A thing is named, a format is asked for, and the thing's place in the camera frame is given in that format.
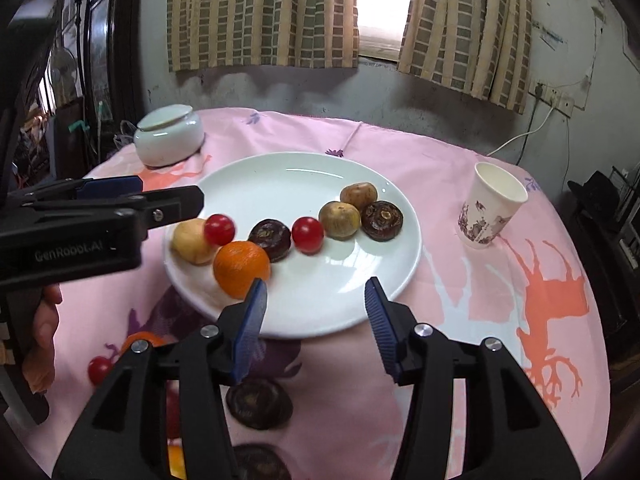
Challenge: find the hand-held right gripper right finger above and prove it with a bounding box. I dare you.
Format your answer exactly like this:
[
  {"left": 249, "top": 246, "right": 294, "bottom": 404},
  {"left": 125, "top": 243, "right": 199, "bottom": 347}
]
[{"left": 364, "top": 276, "right": 583, "bottom": 480}]

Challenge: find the white wall socket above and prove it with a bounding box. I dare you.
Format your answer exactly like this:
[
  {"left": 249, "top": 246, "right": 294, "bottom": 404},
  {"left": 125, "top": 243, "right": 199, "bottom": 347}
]
[{"left": 529, "top": 80, "right": 576, "bottom": 111}]

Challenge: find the printed paper cup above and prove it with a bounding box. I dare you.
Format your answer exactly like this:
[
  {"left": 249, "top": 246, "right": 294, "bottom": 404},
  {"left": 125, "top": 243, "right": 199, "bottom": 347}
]
[{"left": 458, "top": 162, "right": 529, "bottom": 250}]

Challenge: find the wide checked curtain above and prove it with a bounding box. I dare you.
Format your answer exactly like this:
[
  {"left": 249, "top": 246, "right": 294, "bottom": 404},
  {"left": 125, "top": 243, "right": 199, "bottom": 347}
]
[{"left": 167, "top": 0, "right": 360, "bottom": 73}]

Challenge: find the pale yellow pepino melon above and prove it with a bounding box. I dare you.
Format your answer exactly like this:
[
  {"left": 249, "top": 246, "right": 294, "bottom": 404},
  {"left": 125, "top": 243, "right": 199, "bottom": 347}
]
[{"left": 171, "top": 218, "right": 218, "bottom": 266}]

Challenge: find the white power cable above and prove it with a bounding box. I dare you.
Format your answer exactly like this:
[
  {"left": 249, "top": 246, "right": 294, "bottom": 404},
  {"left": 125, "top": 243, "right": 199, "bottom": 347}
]
[{"left": 487, "top": 105, "right": 556, "bottom": 158}]

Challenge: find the person's left hand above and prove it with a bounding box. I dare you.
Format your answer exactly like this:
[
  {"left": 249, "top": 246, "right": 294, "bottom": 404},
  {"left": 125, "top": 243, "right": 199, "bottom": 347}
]
[{"left": 22, "top": 282, "right": 63, "bottom": 396}]

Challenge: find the small dark water chestnut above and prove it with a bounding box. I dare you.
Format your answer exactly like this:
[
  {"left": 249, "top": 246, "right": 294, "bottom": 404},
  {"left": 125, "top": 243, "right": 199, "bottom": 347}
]
[
  {"left": 248, "top": 219, "right": 292, "bottom": 263},
  {"left": 361, "top": 200, "right": 404, "bottom": 242}
]

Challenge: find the white lidded ceramic jar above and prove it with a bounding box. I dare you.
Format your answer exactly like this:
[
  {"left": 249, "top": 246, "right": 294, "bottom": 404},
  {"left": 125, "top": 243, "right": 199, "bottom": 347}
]
[{"left": 134, "top": 104, "right": 206, "bottom": 168}]

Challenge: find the white oval plate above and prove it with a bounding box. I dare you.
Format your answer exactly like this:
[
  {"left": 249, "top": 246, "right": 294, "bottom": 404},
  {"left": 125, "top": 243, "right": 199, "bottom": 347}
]
[{"left": 162, "top": 151, "right": 423, "bottom": 338}]

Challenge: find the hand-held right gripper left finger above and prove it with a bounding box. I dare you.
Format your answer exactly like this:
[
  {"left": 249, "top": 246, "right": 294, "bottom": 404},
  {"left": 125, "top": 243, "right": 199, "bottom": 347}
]
[{"left": 52, "top": 278, "right": 269, "bottom": 480}]

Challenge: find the window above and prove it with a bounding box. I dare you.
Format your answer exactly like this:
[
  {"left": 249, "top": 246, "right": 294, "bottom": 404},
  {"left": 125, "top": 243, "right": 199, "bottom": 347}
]
[{"left": 355, "top": 0, "right": 416, "bottom": 61}]

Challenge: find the small mandarin orange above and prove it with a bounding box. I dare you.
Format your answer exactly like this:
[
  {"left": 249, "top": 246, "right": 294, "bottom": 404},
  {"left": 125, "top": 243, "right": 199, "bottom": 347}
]
[{"left": 120, "top": 331, "right": 166, "bottom": 353}]

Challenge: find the large mandarin orange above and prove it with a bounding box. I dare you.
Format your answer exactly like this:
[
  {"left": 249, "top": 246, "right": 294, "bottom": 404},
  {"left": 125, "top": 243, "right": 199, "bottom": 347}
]
[{"left": 213, "top": 241, "right": 271, "bottom": 300}]

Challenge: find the dark wooden cabinet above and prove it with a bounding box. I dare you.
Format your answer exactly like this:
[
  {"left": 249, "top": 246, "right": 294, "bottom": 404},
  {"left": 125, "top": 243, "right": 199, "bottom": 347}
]
[{"left": 82, "top": 0, "right": 146, "bottom": 161}]

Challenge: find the narrow checked curtain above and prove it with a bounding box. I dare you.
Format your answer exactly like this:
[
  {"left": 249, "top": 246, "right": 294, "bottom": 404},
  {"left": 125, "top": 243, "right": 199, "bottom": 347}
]
[{"left": 397, "top": 0, "right": 533, "bottom": 111}]

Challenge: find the yellow-orange tomato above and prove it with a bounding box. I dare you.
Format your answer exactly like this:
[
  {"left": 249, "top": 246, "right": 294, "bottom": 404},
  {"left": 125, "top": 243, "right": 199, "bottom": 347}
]
[{"left": 167, "top": 442, "right": 187, "bottom": 480}]

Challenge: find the red cherry tomato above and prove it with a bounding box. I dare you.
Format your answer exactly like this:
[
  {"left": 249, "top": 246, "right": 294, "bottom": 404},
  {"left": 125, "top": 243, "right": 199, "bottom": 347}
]
[
  {"left": 203, "top": 213, "right": 236, "bottom": 247},
  {"left": 87, "top": 355, "right": 116, "bottom": 387},
  {"left": 291, "top": 216, "right": 324, "bottom": 253}
]

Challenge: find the pink printed tablecloth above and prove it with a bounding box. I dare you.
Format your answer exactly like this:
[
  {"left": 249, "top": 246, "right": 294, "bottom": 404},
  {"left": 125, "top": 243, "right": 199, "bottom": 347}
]
[{"left": 20, "top": 107, "right": 613, "bottom": 480}]

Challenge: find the electric fan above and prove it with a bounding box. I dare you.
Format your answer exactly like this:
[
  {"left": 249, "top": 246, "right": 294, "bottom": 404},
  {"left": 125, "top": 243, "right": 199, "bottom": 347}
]
[{"left": 50, "top": 45, "right": 78, "bottom": 106}]

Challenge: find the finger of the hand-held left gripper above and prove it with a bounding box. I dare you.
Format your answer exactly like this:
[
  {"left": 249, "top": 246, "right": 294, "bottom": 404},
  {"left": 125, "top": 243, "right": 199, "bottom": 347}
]
[
  {"left": 20, "top": 185, "right": 205, "bottom": 241},
  {"left": 25, "top": 176, "right": 144, "bottom": 206}
]

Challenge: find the large dark water chestnut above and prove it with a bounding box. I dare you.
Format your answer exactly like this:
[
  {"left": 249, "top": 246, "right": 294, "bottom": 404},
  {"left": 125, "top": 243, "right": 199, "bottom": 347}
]
[
  {"left": 231, "top": 444, "right": 292, "bottom": 480},
  {"left": 225, "top": 377, "right": 294, "bottom": 431}
]

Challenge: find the black hat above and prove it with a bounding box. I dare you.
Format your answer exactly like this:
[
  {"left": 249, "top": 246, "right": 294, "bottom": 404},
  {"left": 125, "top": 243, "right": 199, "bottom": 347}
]
[{"left": 567, "top": 170, "right": 621, "bottom": 221}]

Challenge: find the dark red tomato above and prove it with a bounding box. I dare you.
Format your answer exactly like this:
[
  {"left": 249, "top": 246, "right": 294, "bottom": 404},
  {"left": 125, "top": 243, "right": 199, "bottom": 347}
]
[{"left": 165, "top": 380, "right": 182, "bottom": 441}]

